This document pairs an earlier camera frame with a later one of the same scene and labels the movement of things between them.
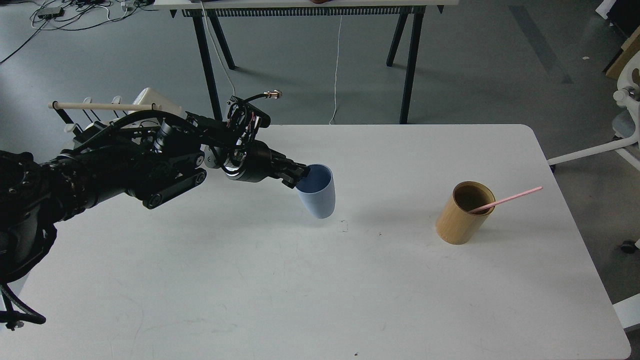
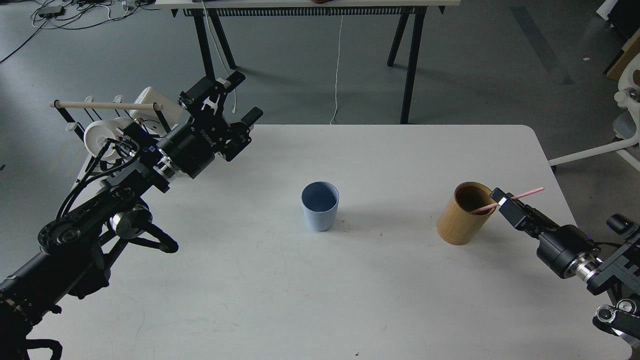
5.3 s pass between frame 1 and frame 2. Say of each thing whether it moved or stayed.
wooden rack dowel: stayed
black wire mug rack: moved
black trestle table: stayed
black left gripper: moved
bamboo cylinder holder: stayed
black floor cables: stayed
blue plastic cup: moved
